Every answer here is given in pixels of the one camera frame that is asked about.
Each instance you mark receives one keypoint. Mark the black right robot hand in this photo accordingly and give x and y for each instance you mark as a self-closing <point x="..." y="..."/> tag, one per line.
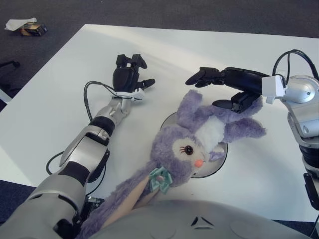
<point x="245" y="78"/>

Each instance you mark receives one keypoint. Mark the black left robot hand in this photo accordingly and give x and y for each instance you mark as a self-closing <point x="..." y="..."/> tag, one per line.
<point x="124" y="78"/>

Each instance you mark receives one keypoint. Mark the purple plush bunny doll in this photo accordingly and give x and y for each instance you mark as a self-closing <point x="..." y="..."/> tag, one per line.
<point x="174" y="149"/>

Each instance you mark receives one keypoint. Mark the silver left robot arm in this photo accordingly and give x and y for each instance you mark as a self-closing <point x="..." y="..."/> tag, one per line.
<point x="74" y="159"/>

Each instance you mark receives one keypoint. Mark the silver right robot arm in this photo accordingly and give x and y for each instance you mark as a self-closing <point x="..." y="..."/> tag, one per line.
<point x="301" y="104"/>

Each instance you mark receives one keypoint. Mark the white plate with black rim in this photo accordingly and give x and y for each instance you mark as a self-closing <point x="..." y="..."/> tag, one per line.
<point x="219" y="164"/>

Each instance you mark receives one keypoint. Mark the black chair base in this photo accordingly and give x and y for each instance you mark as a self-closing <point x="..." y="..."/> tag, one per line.
<point x="11" y="64"/>

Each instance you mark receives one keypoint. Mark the white furniture piece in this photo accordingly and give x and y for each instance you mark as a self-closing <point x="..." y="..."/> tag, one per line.
<point x="4" y="95"/>

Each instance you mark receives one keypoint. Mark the grey robot torso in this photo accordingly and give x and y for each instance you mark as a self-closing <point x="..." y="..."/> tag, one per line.
<point x="199" y="221"/>

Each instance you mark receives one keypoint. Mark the metal table leg bracket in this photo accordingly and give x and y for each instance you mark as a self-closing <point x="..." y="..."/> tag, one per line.
<point x="96" y="201"/>

